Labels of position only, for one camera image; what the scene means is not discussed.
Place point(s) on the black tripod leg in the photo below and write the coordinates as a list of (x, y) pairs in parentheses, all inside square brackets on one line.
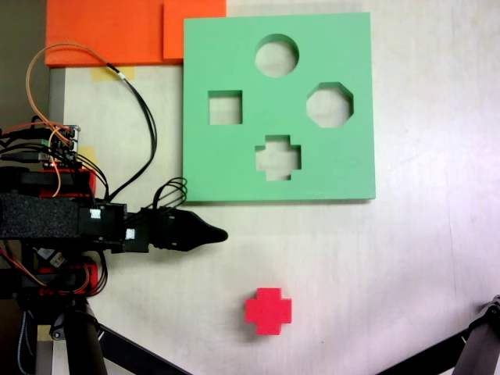
[(84, 351), (480, 343)]

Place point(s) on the yellow masking tape piece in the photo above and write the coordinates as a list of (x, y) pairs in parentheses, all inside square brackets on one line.
[(90, 153), (99, 74)]

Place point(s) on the orange foam block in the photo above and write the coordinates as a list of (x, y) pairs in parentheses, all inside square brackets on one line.
[(97, 31)]

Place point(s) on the controller circuit board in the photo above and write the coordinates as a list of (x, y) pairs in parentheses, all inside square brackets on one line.
[(64, 142)]

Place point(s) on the small black power board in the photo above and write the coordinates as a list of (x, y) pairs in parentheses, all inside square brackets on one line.
[(54, 258)]

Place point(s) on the green shape sorting board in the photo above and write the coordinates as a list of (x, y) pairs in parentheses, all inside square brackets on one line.
[(218, 58)]

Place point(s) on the red cross columnar block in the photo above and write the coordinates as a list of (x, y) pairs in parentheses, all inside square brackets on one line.
[(269, 310)]

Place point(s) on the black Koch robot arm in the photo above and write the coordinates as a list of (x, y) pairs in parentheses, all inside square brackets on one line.
[(39, 216)]

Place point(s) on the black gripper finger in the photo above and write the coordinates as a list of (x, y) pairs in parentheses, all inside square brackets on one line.
[(195, 224), (195, 242)]

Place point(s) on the red base mount bracket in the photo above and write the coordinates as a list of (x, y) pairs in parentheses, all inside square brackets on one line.
[(88, 181), (91, 273)]

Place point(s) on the black table clamp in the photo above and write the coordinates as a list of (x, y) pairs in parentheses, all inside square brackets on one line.
[(15, 287), (23, 177)]

